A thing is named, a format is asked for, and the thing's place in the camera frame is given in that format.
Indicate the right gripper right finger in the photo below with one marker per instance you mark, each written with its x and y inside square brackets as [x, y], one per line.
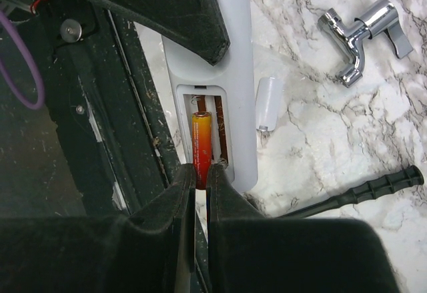
[249, 252]

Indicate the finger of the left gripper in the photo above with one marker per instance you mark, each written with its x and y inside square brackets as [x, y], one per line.
[197, 25]

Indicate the red battery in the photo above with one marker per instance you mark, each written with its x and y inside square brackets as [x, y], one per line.
[201, 146]

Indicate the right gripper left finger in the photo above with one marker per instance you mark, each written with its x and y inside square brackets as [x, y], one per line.
[152, 250]

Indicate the white remote control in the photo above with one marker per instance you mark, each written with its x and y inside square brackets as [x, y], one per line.
[232, 79]

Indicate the white battery cover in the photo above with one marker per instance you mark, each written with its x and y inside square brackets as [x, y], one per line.
[268, 100]

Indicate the black hammer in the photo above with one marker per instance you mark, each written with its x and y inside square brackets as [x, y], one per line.
[371, 190]

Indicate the chrome faucet tap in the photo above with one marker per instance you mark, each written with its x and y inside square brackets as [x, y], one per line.
[381, 17]

